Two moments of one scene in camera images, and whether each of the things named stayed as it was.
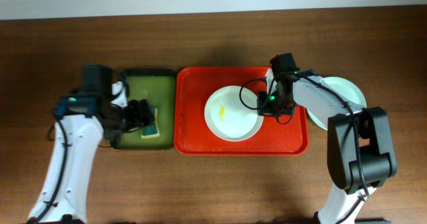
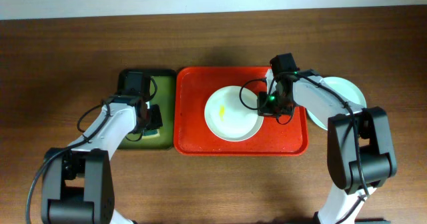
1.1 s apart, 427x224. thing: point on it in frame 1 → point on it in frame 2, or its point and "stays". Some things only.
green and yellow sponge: (151, 131) stays
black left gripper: (135, 113) → (155, 119)
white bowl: (227, 118) stays
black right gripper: (263, 109) stays
